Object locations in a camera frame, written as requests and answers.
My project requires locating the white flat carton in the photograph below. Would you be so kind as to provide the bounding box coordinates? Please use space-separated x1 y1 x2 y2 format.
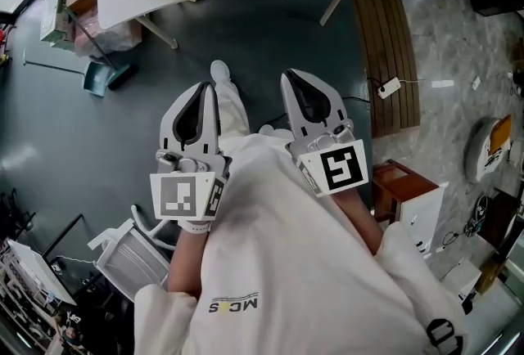
440 256 483 302

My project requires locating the person's white trouser leg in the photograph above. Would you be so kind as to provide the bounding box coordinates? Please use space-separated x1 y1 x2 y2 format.
212 75 251 142

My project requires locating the pale green carton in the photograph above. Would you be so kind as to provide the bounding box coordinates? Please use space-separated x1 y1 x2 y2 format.
38 0 69 44

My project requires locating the brown wooden side table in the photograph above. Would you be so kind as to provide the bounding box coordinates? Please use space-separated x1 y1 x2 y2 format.
371 159 441 224

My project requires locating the white office chair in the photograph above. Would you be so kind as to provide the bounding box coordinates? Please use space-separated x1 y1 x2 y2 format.
87 204 178 304

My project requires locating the broom with teal head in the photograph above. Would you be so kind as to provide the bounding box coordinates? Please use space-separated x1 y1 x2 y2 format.
61 3 139 92

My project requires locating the person's left forearm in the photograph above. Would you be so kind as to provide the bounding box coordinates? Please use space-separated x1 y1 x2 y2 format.
165 228 214 298

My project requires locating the white wrist cuff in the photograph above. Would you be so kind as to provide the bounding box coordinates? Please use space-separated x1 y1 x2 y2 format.
177 219 213 236

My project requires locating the person's white shirt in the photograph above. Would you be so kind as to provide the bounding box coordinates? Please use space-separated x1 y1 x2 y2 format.
133 131 468 355

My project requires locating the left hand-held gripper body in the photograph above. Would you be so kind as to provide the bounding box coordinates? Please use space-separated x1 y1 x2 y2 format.
149 148 233 222

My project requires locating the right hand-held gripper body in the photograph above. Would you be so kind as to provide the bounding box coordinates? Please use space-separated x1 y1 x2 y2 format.
285 119 370 198

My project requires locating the person's white shoe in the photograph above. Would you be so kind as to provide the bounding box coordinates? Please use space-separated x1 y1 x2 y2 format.
209 59 232 84

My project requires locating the person's right forearm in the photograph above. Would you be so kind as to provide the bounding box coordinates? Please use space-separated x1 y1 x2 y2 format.
333 184 385 257

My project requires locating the white power strip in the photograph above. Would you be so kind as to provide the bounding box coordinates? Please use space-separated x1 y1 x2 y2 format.
377 76 402 100

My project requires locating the white shelf unit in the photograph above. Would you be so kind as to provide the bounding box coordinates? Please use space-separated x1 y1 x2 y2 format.
0 237 78 308

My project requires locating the brown slatted wooden bench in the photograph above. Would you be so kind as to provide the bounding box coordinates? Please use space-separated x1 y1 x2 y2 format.
350 0 422 138

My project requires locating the black strap buckle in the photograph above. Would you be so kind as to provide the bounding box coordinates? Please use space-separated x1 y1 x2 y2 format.
425 317 464 355

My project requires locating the white small cabinet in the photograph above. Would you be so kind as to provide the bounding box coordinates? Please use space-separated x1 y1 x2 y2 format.
398 181 450 261

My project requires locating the teal dustpan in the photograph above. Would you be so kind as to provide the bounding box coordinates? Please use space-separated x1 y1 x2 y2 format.
22 49 111 97

